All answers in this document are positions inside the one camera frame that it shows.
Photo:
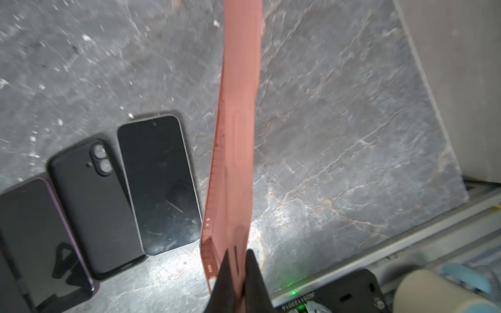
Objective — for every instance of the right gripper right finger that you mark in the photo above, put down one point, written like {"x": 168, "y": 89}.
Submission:
{"x": 256, "y": 297}

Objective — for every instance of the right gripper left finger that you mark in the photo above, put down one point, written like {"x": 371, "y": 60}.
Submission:
{"x": 223, "y": 298}

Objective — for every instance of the small phone pink case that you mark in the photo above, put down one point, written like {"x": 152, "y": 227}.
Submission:
{"x": 160, "y": 183}

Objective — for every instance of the black phone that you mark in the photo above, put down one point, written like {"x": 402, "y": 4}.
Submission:
{"x": 42, "y": 269}

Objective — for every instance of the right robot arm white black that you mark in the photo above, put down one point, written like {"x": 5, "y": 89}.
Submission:
{"x": 356, "y": 292}

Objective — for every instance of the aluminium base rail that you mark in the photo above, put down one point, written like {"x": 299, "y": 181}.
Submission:
{"x": 469, "y": 234}

